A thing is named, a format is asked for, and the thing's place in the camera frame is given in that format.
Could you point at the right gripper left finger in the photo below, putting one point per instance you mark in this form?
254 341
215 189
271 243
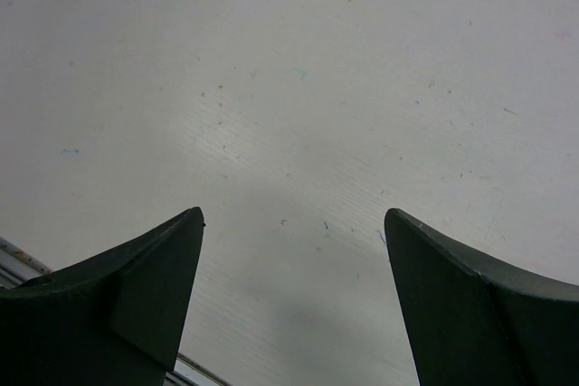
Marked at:
116 318

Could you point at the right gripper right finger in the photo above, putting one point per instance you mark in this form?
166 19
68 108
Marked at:
472 319

